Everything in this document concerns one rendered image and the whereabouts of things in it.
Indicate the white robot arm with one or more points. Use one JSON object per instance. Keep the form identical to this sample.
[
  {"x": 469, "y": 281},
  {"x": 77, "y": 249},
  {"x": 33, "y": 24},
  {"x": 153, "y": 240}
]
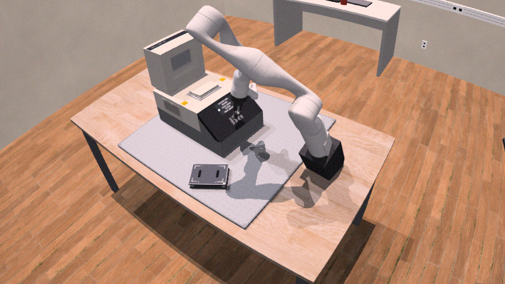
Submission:
[{"x": 253, "y": 64}]

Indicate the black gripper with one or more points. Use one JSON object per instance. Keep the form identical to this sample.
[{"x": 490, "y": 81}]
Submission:
[{"x": 237, "y": 105}]

